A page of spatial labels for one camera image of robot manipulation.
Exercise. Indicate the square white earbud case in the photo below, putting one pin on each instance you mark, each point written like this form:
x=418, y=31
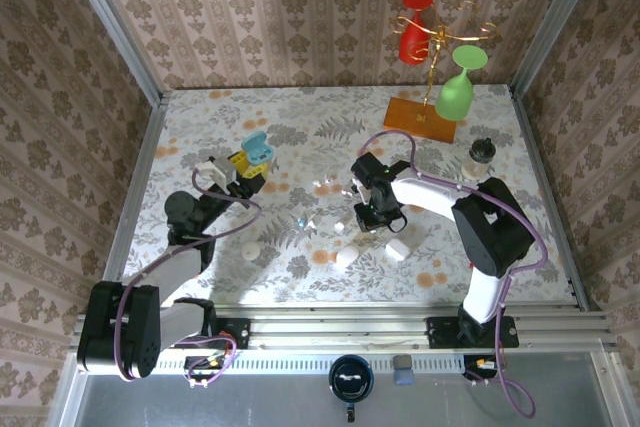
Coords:
x=397, y=249

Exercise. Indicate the round white earbud case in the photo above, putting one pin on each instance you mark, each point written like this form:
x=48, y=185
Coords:
x=250, y=251

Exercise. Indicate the clear glass with white base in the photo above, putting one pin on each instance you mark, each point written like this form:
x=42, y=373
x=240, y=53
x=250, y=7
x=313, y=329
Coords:
x=347, y=257

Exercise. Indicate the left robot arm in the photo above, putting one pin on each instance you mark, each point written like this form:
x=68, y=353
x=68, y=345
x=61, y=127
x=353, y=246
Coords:
x=170, y=272

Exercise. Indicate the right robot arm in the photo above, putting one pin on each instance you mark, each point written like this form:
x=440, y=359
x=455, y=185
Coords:
x=492, y=232

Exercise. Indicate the gold glass rack stand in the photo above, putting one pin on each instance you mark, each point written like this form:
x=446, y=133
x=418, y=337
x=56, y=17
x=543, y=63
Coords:
x=415, y=119

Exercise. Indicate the small black-lidded jar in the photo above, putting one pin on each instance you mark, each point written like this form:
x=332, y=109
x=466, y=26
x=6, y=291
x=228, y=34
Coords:
x=475, y=167

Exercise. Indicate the green plastic wine glass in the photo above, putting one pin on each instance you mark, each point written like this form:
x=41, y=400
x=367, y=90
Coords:
x=454, y=97

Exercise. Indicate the red plastic wine glass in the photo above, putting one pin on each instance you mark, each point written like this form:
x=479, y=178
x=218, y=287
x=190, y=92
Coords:
x=412, y=42

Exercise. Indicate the small grey block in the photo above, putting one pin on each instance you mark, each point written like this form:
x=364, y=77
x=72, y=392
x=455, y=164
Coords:
x=402, y=361

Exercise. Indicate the small blue block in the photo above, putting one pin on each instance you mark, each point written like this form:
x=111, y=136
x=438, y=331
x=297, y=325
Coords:
x=404, y=377

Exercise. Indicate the black mug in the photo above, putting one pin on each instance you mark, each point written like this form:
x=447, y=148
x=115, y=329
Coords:
x=351, y=392

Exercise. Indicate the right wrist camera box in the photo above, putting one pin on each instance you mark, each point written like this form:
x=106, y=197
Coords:
x=356, y=189

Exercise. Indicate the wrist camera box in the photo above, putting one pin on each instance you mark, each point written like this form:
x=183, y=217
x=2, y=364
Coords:
x=356, y=189
x=220, y=170

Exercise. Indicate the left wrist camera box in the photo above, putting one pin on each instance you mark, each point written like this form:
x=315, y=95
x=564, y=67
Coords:
x=220, y=170

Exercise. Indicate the aluminium side rail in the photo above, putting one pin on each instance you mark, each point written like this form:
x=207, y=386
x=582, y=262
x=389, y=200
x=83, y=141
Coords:
x=132, y=192
x=536, y=157

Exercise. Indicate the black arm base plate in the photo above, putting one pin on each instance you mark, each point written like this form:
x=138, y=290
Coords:
x=237, y=332
x=442, y=332

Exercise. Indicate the aluminium front rail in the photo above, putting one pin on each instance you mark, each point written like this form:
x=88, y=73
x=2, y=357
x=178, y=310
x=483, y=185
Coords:
x=340, y=327

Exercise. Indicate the aluminium frame post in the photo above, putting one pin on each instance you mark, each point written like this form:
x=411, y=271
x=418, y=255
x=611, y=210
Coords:
x=555, y=17
x=115, y=27

